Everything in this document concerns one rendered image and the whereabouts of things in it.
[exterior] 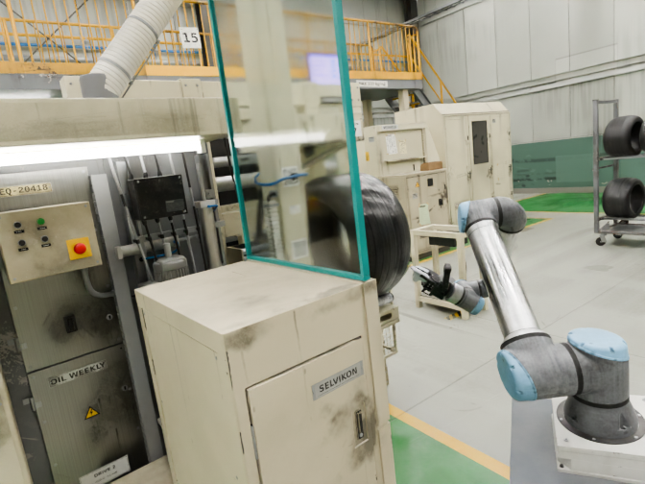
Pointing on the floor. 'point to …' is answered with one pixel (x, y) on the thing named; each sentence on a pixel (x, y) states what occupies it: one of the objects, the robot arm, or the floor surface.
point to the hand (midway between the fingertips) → (414, 267)
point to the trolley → (618, 130)
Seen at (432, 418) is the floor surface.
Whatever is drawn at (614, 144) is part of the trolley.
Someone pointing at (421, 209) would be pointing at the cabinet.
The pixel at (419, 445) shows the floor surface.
